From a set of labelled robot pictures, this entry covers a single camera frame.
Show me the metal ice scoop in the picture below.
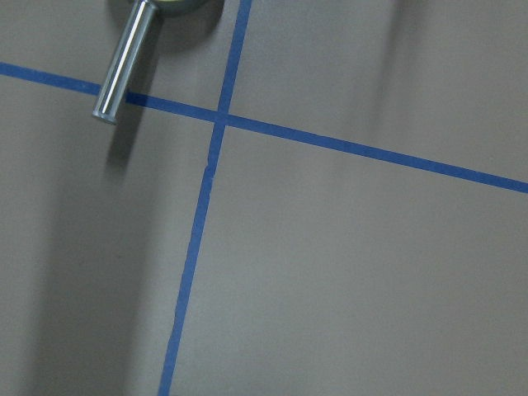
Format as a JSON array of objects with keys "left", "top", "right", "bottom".
[{"left": 92, "top": 0, "right": 204, "bottom": 125}]

